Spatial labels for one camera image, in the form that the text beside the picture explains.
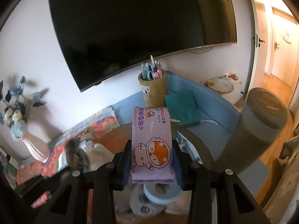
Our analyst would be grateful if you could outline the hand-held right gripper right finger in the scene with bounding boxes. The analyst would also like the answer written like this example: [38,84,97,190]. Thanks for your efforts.
[172,139,271,224]

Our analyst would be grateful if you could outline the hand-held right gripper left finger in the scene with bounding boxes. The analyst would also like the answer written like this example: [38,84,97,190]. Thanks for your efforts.
[41,140,132,224]

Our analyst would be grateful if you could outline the purple wet wipes pack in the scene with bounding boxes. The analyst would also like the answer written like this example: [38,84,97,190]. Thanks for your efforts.
[131,106,175,184]

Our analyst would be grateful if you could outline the grey-blue soft bowl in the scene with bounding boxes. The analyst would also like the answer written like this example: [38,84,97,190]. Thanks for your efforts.
[143,182,179,203]

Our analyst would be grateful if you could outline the light blue mat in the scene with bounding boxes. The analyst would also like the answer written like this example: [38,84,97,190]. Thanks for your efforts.
[111,70,241,164]

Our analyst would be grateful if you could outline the teal cloth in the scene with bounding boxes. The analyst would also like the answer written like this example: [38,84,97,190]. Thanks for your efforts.
[165,90,201,127]

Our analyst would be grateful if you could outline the brown pen holder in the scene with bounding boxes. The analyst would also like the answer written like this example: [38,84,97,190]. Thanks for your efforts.
[138,70,169,108]

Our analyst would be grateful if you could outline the grey trash bin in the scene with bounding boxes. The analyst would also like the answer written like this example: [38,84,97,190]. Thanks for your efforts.
[217,87,290,168]

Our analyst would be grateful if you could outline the white plate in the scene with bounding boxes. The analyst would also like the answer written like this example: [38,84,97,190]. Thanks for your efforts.
[207,77,234,95]

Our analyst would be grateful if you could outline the cluster of pens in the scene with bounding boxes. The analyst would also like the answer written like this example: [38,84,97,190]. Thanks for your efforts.
[140,55,164,80]

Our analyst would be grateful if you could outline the row of books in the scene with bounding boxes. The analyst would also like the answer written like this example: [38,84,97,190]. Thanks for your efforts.
[0,147,19,189]

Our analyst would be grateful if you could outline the blue artificial flowers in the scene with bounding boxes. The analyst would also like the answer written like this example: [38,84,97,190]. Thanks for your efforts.
[0,76,48,141]

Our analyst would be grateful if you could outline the black television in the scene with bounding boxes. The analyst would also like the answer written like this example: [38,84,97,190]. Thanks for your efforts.
[48,0,237,92]

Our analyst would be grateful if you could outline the white door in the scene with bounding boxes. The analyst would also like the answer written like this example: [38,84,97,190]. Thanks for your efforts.
[269,6,299,88]

